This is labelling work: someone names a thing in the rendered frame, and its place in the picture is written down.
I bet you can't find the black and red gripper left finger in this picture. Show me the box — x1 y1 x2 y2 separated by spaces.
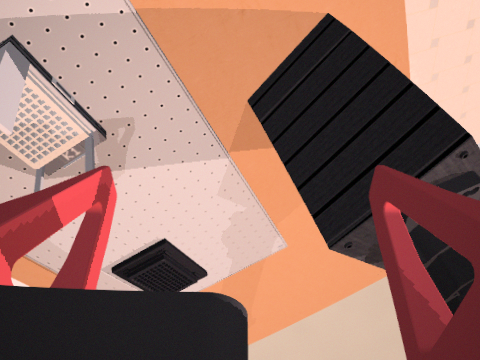
0 166 117 289

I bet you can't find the beige well plate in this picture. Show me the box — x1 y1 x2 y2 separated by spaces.
0 69 91 169

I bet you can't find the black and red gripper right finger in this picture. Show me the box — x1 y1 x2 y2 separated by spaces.
369 165 480 360

